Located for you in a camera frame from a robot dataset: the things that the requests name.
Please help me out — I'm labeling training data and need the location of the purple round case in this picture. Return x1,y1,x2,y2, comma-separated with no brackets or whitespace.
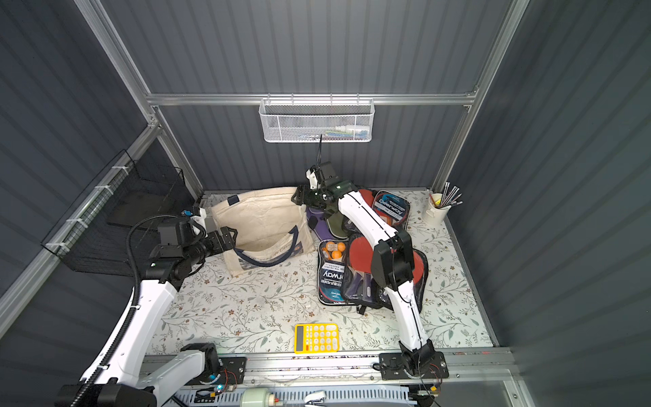
306,207,335,241

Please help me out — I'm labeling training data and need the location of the olive green paddle cover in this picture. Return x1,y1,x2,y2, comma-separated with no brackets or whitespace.
325,205,351,239

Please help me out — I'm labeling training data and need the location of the red ping pong paddle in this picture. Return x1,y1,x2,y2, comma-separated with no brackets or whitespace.
351,188,381,230

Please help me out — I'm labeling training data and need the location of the floral canvas tote bag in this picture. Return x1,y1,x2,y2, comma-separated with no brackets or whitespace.
207,187,315,276

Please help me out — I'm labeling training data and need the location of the blue Deerway paddle set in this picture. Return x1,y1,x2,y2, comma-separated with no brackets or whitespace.
371,191,411,230
317,240,351,306

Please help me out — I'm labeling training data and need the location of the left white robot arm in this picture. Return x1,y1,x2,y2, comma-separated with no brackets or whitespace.
54,215,237,406

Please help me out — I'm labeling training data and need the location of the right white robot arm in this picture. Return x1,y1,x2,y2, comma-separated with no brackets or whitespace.
293,162,435,375

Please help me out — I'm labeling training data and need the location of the white pen cup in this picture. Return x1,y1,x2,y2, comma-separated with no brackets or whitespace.
422,193,451,227

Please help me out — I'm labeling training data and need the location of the yellow calculator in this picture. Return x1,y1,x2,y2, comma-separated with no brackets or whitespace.
293,323,341,354

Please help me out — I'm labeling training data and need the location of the white wire wall basket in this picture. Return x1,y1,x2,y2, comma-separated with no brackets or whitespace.
259,98,376,143

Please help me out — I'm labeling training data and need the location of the black wire side basket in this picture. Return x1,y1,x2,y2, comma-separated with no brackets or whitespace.
41,145,194,276

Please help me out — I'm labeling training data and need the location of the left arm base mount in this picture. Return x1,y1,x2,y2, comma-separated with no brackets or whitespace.
186,356,248,386

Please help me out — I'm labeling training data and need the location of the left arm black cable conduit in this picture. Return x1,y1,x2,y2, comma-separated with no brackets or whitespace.
70,213,184,407

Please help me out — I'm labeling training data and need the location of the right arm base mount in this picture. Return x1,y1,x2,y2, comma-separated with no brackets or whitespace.
371,350,449,382

